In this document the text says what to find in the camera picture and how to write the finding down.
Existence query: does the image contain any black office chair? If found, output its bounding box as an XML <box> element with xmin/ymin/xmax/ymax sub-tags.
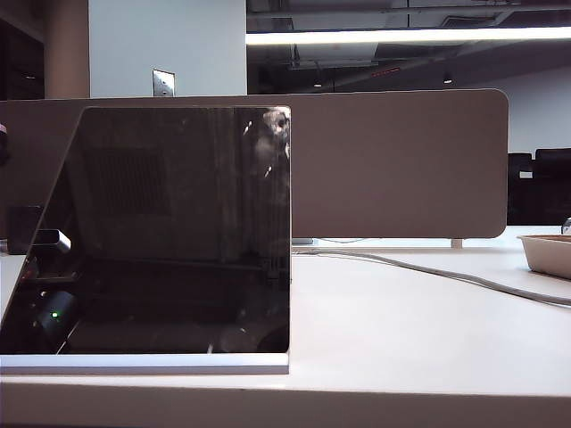
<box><xmin>508</xmin><ymin>152</ymin><xmax>535</xmax><ymax>226</ymax></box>
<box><xmin>534</xmin><ymin>148</ymin><xmax>571</xmax><ymax>226</ymax></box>

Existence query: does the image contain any brown round column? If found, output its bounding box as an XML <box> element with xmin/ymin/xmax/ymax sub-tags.
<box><xmin>43</xmin><ymin>0</ymin><xmax>91</xmax><ymax>100</ymax></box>

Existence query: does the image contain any long ceiling light strip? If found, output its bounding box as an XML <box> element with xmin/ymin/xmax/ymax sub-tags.
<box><xmin>244</xmin><ymin>26</ymin><xmax>571</xmax><ymax>46</ymax></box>

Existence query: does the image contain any black tablet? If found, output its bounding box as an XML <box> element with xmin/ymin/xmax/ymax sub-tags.
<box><xmin>0</xmin><ymin>105</ymin><xmax>294</xmax><ymax>375</ymax></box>

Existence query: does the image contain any metal wall switch plate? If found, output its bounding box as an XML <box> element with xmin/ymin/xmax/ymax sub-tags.
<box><xmin>152</xmin><ymin>68</ymin><xmax>177</xmax><ymax>98</ymax></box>

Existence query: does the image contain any grey cable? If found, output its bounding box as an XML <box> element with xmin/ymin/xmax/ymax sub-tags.
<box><xmin>292</xmin><ymin>249</ymin><xmax>571</xmax><ymax>308</ymax></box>

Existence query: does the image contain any beige shallow tray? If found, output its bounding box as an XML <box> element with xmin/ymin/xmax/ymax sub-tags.
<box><xmin>517</xmin><ymin>231</ymin><xmax>571</xmax><ymax>281</ymax></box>

